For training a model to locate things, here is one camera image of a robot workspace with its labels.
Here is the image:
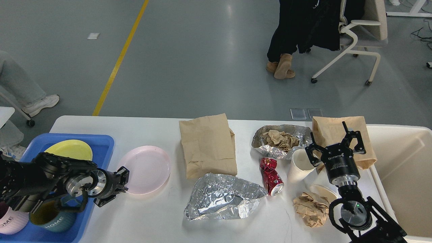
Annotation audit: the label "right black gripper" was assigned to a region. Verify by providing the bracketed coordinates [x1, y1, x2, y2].
[305, 121, 367, 186]

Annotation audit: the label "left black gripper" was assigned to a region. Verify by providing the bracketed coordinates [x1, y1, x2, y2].
[88, 166, 130, 207]

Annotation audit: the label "pink plate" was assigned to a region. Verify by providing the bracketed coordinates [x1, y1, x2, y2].
[120, 145, 171, 195]

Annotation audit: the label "dark green home mug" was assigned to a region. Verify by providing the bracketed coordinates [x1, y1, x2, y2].
[29, 201, 77, 233]

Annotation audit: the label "pink home mug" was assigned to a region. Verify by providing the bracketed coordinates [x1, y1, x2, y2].
[0, 202, 29, 235]

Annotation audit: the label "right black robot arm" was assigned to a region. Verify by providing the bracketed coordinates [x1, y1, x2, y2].
[305, 121, 406, 243]

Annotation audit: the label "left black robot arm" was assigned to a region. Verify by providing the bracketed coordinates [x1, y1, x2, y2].
[0, 152, 130, 213]

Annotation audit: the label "brown paper bag right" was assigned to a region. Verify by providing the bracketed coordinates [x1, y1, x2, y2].
[312, 116, 377, 169]

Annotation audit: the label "flattened white paper cup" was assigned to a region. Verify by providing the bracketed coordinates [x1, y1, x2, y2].
[309, 184, 338, 203]

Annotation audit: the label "blue plastic tray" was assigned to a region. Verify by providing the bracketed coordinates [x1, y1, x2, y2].
[0, 133, 114, 243]

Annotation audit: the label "yellow plate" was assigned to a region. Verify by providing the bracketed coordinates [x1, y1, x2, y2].
[45, 139, 93, 161]

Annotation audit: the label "crumpled brown paper ball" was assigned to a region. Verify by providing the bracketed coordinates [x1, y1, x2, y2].
[293, 192, 330, 228]

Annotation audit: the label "foil tray with paper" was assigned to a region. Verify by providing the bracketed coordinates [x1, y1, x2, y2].
[251, 124, 312, 160]

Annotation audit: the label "crumpled brown paper in foil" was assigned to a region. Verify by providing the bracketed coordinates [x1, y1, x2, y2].
[260, 130, 300, 152]

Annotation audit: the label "beige plastic bin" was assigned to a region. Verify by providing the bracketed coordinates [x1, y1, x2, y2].
[367, 125, 432, 243]

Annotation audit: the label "crushed red soda can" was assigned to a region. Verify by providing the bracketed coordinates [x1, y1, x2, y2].
[260, 157, 285, 196]

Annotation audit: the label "crumpled foil sheet front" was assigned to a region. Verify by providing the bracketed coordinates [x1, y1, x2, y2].
[184, 173, 268, 221]

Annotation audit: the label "large brown paper bag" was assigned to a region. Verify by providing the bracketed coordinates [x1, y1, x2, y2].
[179, 113, 238, 179]

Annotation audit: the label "white chair at left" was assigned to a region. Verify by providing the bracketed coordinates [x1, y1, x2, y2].
[1, 86, 45, 161]

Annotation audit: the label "white office chair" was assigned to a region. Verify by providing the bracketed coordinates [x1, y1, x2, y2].
[310, 0, 388, 86]

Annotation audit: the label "person in black clothes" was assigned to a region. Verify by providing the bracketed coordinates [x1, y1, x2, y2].
[266, 0, 364, 80]

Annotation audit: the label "person in grey trousers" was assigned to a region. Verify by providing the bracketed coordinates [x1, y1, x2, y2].
[0, 51, 60, 117]

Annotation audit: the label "white desk leg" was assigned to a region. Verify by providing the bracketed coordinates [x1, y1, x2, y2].
[384, 0, 432, 18]

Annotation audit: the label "floor cables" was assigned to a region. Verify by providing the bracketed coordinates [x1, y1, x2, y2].
[410, 19, 432, 51]

